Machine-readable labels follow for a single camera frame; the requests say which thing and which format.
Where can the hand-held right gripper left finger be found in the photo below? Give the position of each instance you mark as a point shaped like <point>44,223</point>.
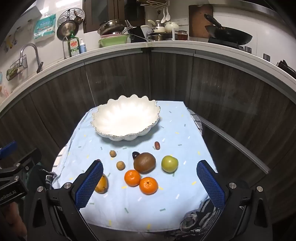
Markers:
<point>89,185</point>

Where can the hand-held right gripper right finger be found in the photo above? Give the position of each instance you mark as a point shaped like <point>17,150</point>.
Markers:
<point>211,185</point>

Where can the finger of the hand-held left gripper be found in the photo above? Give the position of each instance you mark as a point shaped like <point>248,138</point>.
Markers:
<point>8,149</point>
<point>23,163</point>

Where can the yellow pear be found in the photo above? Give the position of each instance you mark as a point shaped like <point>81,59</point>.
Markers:
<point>103,185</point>

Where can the orange tangerine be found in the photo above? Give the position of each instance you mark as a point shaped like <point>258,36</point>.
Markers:
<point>148,185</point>
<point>132,178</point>

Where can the green apple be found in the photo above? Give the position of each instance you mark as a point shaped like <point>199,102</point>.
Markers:
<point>169,164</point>

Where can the brown kiwi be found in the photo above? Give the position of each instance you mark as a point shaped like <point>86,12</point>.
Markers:
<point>144,163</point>

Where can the white scalloped bowl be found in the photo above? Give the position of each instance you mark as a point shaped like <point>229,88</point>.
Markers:
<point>124,115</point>

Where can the person's left hand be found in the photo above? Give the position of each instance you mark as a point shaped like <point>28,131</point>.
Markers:
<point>13,222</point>

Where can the large tan longan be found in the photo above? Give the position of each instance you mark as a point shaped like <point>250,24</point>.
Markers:
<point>120,165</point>

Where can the small tan longan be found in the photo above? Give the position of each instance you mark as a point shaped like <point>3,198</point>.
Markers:
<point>113,154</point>

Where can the grey metal bar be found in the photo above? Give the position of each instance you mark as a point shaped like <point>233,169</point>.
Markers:
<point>242,148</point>

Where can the light blue patterned cloth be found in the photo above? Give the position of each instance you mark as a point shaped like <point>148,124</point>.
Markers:
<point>138,208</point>

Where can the dark purple grape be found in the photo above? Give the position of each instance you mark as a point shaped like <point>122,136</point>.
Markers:
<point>134,154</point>

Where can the small red grape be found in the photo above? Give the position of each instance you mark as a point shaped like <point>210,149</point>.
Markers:
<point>157,145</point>

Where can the chrome kitchen faucet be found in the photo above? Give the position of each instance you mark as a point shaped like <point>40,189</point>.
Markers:
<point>34,52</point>

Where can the dark wooden base cabinet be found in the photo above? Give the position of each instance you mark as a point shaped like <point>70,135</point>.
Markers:
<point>173,76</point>

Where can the green dish soap bottle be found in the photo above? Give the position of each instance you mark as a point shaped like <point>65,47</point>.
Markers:
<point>74,45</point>

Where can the blue pump bottle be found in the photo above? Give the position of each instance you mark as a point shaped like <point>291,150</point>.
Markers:
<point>82,47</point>

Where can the hanging plastic bag pack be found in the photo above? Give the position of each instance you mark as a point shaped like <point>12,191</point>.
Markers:
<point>45,26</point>

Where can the hanging frying pan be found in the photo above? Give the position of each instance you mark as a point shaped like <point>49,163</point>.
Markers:
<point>67,30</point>

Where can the white box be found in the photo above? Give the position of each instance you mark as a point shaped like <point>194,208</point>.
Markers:
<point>32,12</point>

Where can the black stove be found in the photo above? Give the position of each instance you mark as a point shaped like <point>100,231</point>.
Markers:
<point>222,42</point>

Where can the green plastic basin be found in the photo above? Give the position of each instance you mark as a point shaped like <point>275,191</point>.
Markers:
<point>113,41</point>

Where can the metal steamer rack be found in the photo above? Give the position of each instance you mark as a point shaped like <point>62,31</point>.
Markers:
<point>69,15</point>

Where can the black wok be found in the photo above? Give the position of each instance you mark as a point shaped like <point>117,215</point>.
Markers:
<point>231,34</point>

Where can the glass jar with red sauce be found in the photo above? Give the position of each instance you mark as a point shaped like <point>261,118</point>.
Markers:
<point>182,35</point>

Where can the steel cooking pot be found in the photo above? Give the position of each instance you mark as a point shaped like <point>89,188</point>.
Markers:
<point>161,36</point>

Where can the black box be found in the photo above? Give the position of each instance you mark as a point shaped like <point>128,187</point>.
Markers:
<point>137,34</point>

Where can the stainless steel pot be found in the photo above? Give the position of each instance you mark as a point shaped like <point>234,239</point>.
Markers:
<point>111,25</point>

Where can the wooden cutting board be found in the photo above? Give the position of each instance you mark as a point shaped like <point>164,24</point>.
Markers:
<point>197,23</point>

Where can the cream enamel teapot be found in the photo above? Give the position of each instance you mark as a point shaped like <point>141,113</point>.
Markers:
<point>171,26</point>

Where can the white ladle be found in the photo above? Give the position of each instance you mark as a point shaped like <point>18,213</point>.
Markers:
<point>163,18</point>
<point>168,15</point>

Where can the dark wooden wall cabinet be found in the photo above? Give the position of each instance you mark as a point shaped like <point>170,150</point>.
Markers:
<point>104,11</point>

